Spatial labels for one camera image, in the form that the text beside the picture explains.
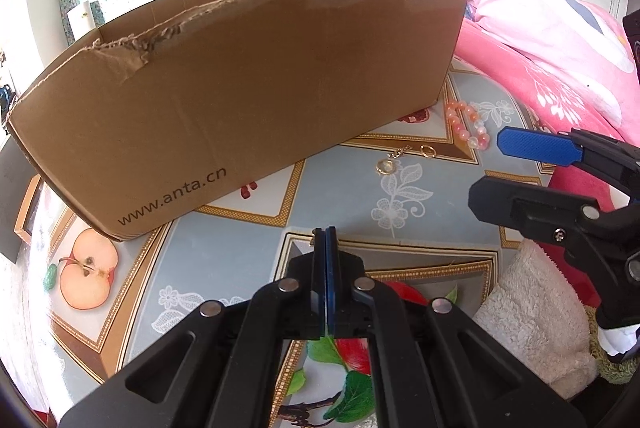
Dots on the pink blanket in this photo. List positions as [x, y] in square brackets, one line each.
[525, 18]

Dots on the narrow white board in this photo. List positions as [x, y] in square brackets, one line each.
[85, 21]

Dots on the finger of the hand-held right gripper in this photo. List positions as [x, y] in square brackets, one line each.
[500, 198]
[535, 143]

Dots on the white fluffy cloth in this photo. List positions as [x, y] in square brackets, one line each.
[535, 323]

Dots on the fruit printed bed sheet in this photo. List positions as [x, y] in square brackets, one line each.
[350, 188]

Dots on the dark grey cabinet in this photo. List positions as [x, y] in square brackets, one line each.
[10, 188]

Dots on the gold round pendant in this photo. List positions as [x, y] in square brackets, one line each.
[386, 167]

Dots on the small wooden stool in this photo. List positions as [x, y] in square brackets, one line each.
[21, 220]

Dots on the person's right hand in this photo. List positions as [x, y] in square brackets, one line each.
[620, 344]

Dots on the green fluffy mat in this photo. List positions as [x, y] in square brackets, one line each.
[612, 368]

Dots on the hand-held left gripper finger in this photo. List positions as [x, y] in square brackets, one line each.
[331, 288]
[320, 288]

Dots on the pile of clutter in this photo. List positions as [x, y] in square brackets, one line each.
[7, 83]

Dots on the brown cardboard box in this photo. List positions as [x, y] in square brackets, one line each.
[250, 83]

